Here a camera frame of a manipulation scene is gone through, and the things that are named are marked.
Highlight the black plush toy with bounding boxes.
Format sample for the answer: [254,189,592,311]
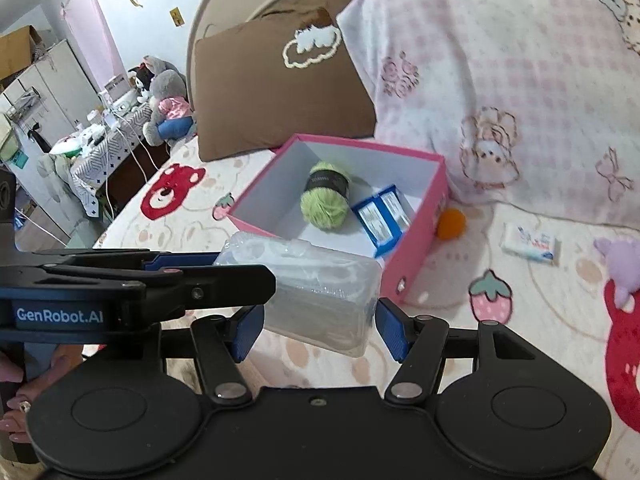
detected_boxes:
[127,64,154,102]

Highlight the person's left hand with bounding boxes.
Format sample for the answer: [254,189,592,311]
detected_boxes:
[0,342,85,443]

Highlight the white cabinet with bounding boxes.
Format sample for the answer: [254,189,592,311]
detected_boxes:
[0,40,103,256]

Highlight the purple plush toy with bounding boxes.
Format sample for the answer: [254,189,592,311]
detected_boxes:
[594,237,640,309]

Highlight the orange ball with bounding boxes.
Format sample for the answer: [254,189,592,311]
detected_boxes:
[436,208,467,240]

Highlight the pale green container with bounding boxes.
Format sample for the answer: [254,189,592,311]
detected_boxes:
[0,115,31,171]

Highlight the white cable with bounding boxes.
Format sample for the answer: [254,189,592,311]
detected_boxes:
[102,125,168,213]

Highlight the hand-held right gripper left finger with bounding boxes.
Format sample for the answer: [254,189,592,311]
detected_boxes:
[161,304,266,407]

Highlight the blue white medical packet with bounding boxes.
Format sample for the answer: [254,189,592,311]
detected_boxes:
[375,185,415,233]
[352,195,397,257]

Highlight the clear plastic box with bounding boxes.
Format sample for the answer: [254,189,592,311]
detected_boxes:
[212,231,385,359]

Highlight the green yarn ball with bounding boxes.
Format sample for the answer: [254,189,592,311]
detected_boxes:
[300,161,353,232]

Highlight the beige headboard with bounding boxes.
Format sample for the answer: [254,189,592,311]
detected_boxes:
[186,0,623,111]

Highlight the pink curtain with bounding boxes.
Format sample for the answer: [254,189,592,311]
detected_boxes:
[64,0,127,93]

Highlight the pink checked pillow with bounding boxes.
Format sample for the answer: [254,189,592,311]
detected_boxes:
[336,0,640,232]

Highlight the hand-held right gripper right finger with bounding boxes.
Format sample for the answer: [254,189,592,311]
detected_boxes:
[375,297,549,406]

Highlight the grey bunny plush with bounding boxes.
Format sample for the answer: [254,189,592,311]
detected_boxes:
[142,55,197,147]

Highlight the table with patterned cloth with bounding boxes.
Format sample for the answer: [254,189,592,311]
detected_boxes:
[37,99,156,218]

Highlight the pink cardboard box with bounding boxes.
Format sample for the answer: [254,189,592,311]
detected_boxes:
[227,132,449,305]

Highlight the brown pillow with cloud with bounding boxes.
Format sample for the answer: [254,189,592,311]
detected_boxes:
[192,7,379,163]

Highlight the small white appliance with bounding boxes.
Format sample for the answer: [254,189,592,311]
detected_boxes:
[100,76,135,111]

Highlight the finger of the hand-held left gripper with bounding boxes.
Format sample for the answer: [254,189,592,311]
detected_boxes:
[30,249,221,286]
[120,264,277,328]

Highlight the white tissue pack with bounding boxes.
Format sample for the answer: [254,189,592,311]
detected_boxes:
[501,222,562,264]

